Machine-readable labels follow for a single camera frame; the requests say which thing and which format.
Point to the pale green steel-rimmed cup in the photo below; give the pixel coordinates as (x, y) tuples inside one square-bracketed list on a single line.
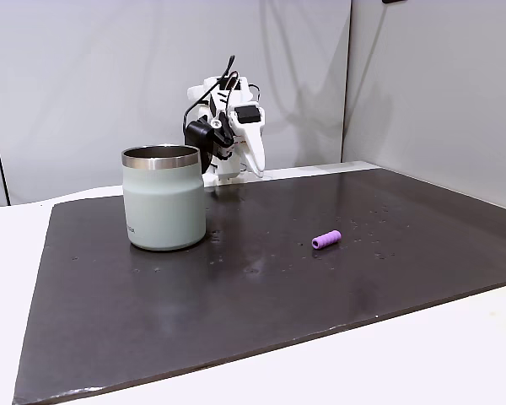
[(164, 202)]

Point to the dark brown table mat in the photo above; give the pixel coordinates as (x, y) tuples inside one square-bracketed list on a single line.
[(253, 287)]

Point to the black wall-mounted object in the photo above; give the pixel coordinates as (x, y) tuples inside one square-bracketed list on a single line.
[(394, 1)]

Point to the purple pen grip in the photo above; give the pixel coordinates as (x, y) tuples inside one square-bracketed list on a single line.
[(326, 240)]

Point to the black camera box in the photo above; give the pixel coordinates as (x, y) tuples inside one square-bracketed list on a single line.
[(198, 135)]

